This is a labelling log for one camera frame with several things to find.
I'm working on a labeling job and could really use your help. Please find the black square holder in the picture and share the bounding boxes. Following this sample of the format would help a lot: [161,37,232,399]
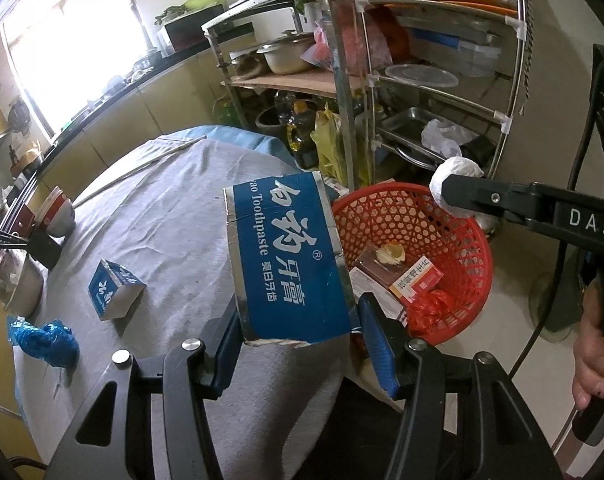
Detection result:
[26,232,63,270]

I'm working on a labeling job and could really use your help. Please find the long blue toothpaste box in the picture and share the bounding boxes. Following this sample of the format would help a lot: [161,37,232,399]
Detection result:
[223,170,367,348]

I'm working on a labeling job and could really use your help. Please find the steel tray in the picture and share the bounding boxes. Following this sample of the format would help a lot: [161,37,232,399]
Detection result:
[377,106,483,156]

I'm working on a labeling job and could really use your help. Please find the red rimmed bowl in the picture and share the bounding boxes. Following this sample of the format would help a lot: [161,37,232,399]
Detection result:
[34,186,66,222]

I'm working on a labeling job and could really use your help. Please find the yellowish crumpled wrapper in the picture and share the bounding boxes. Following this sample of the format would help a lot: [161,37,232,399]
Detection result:
[377,242,407,265]

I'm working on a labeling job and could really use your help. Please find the dark bucket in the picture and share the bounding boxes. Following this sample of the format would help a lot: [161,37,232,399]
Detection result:
[254,105,293,146]

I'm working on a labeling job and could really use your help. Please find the short blue torn box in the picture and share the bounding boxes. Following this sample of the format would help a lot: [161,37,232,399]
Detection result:
[88,259,147,322]

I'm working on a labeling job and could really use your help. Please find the blue cloth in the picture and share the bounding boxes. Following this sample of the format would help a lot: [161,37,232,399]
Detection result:
[162,124,295,166]

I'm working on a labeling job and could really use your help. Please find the clear plastic storage box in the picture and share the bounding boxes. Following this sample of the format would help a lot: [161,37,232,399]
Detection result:
[397,15,503,78]

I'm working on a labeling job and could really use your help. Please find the person's right hand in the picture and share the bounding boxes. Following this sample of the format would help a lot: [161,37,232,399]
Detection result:
[571,281,604,412]

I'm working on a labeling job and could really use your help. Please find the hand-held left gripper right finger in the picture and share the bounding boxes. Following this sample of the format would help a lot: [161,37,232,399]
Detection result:
[358,292,565,480]

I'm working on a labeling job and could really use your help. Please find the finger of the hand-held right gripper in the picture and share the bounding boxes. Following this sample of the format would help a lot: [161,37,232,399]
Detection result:
[441,174,534,232]

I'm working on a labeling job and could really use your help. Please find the small lidded pan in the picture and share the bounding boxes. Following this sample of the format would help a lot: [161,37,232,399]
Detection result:
[229,50,270,81]

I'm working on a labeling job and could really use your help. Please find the metal storage rack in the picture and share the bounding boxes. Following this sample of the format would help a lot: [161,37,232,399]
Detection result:
[202,0,538,196]

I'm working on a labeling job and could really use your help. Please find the orange medicine box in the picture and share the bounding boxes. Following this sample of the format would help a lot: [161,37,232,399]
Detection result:
[389,257,445,306]

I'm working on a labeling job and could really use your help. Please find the blue crumpled plastic bag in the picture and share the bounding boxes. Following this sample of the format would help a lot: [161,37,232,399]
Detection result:
[8,317,80,370]

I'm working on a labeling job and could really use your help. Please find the steel pot with lid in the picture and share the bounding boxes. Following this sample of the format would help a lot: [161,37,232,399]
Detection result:
[256,30,317,75]

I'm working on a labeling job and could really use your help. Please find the white ceramic bowl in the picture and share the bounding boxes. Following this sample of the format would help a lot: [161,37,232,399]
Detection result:
[46,199,76,238]

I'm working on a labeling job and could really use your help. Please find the black kitchen countertop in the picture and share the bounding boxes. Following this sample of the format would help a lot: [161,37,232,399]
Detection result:
[0,45,223,221]

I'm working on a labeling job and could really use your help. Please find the yellow plastic bag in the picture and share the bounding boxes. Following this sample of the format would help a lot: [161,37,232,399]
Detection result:
[309,105,357,186]

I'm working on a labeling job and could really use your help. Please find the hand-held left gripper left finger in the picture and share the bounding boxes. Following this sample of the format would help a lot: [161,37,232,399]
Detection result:
[44,305,243,480]

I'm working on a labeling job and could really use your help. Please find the red plastic bag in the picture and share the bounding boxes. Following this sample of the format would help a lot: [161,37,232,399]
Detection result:
[407,287,458,333]

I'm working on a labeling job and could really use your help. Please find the white plastic bag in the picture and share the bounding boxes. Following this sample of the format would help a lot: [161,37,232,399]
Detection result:
[421,118,478,158]

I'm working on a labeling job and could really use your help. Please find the brown shelf board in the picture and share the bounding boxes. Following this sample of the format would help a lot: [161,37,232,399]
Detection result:
[229,67,367,96]

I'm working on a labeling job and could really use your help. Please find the white cardboard box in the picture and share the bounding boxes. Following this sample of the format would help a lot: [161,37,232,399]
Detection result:
[349,267,407,328]

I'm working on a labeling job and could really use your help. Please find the black counter appliance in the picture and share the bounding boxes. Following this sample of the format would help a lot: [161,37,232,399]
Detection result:
[162,4,227,53]

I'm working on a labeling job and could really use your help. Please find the green plastic bottle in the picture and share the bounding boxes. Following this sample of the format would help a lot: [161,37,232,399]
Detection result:
[214,95,243,128]

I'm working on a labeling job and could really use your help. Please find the white board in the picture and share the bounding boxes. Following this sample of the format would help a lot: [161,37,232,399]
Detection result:
[202,0,307,36]

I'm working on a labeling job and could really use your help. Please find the cooking oil bottle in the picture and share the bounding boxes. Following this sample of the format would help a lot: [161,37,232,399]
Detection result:
[284,100,317,168]

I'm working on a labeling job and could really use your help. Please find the yellow lower cabinets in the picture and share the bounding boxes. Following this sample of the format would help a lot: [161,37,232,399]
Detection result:
[32,57,243,196]

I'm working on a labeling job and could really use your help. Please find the black cable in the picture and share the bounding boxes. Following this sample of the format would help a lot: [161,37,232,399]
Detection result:
[507,125,600,381]

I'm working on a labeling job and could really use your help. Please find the window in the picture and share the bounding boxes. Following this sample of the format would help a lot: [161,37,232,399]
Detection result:
[2,0,147,136]

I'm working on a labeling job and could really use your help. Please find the grey tablecloth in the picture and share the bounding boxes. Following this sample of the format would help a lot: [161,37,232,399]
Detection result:
[14,135,363,480]

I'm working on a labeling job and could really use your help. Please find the red bag on rack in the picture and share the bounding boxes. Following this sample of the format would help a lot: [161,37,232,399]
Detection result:
[312,7,407,71]

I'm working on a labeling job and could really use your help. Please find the red mesh plastic basket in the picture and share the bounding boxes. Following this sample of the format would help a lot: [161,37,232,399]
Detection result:
[332,182,494,348]

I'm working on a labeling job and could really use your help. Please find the steel bowl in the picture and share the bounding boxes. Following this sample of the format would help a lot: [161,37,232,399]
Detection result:
[0,250,45,318]

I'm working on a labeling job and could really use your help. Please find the white tissue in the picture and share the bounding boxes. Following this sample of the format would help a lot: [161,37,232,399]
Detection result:
[429,156,484,218]

